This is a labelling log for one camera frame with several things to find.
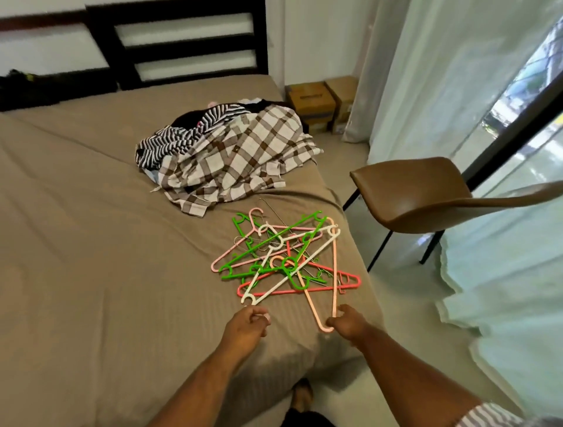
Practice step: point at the cardboard box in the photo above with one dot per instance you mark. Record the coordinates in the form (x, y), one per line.
(345, 92)
(310, 101)

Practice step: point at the person's left hand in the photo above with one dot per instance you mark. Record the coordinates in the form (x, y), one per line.
(244, 332)

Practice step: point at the person's left forearm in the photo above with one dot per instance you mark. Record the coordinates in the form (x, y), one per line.
(198, 391)

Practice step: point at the black white striped garment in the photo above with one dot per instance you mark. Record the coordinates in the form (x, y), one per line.
(172, 141)

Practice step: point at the black window frame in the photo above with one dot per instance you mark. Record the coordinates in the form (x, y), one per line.
(519, 123)

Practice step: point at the person's foot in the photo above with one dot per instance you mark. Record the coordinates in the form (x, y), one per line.
(303, 394)

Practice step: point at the black slatted headboard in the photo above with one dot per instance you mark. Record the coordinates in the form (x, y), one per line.
(193, 40)

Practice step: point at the brown white plaid shirt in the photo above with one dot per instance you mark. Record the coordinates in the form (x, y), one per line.
(237, 158)

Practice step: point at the pile of coloured plastic hangers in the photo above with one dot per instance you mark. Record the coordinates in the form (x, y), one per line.
(286, 255)

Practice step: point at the black bag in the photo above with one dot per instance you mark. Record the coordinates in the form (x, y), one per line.
(44, 88)

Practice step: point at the sheer white curtain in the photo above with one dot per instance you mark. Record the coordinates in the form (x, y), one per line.
(510, 273)
(422, 70)

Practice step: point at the bed with taupe sheet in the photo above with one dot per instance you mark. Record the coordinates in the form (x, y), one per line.
(97, 255)

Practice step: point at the person's striped shirt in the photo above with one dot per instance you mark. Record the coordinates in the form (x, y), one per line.
(515, 416)

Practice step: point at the person's right forearm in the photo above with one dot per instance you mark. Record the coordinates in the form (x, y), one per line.
(413, 378)

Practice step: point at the person's right hand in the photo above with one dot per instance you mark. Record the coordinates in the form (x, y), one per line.
(350, 324)

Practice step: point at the person's black trousers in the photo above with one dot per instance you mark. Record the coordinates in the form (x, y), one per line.
(308, 419)

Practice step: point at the brown chair with black legs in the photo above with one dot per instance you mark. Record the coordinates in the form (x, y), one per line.
(413, 193)

